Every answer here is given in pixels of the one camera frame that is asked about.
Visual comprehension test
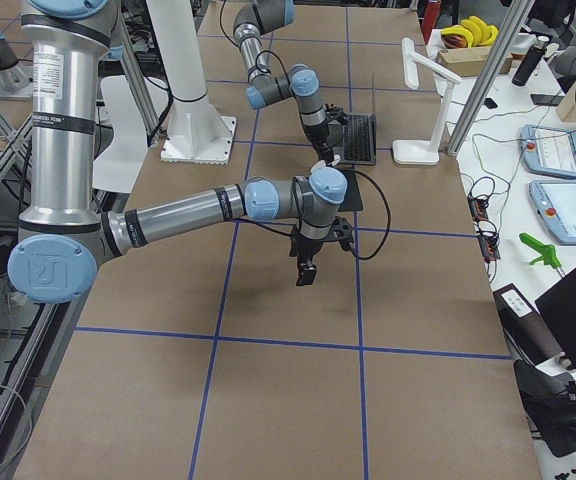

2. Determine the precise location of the upper blue teach pendant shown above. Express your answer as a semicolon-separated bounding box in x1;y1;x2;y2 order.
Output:
521;124;576;180

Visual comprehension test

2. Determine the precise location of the black water bottle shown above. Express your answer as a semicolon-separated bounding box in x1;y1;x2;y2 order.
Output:
511;35;550;86

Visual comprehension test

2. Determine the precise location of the blue teach pendant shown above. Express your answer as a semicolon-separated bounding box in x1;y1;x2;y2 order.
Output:
521;124;576;180
528;180;576;245

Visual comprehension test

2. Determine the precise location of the white desk lamp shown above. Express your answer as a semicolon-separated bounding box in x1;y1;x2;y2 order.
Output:
391;37;463;167

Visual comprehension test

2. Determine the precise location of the black smartphone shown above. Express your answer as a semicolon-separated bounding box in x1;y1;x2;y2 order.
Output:
530;94;565;106

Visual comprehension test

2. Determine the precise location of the cardboard lamp box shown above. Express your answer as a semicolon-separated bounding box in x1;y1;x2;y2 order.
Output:
435;46;492;77

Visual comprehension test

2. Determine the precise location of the white wireless mouse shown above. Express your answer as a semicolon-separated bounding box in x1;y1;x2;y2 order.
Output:
311;154;341;172

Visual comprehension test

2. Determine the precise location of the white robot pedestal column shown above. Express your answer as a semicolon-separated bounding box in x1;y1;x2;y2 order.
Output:
147;0;237;165

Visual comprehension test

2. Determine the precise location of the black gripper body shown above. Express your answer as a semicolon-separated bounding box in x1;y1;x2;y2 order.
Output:
303;104;347;150
289;216;354;265

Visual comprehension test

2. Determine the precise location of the green plastic tool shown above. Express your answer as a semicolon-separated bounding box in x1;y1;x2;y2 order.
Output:
519;232;562;269

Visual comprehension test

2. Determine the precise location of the yellow banana bunch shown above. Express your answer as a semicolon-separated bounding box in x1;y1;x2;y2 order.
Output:
440;16;499;49

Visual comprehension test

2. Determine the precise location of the aluminium frame post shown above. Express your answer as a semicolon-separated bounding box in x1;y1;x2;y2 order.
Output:
446;0;534;157

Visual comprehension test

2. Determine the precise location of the grey laptop computer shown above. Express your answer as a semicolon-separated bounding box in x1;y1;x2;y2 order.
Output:
329;93;377;166

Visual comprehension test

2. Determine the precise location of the lower blue teach pendant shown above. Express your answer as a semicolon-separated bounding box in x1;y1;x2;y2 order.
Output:
528;180;576;245

